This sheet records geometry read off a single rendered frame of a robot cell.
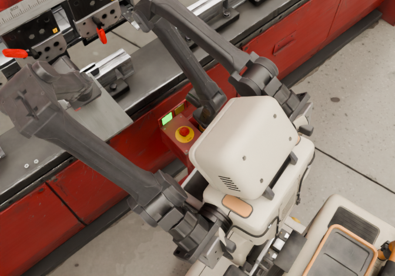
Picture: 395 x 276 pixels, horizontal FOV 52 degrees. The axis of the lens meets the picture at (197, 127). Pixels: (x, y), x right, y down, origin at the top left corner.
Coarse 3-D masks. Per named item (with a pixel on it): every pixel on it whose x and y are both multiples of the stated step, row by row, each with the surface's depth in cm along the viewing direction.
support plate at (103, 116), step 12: (108, 96) 137; (72, 108) 135; (84, 108) 134; (96, 108) 134; (108, 108) 134; (120, 108) 134; (84, 120) 132; (96, 120) 132; (108, 120) 132; (120, 120) 132; (96, 132) 130; (108, 132) 130
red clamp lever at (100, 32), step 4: (92, 16) 122; (92, 20) 121; (96, 20) 120; (96, 24) 120; (100, 24) 120; (96, 28) 123; (100, 28) 123; (100, 32) 123; (104, 32) 125; (100, 36) 125; (104, 36) 125; (100, 40) 128; (104, 40) 127
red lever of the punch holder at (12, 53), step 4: (28, 48) 114; (4, 52) 106; (8, 52) 106; (12, 52) 107; (16, 52) 108; (20, 52) 109; (24, 52) 110; (28, 52) 112; (32, 52) 113; (36, 52) 113; (8, 56) 107; (12, 56) 108; (16, 56) 109; (20, 56) 109; (24, 56) 110; (32, 56) 113; (36, 56) 113
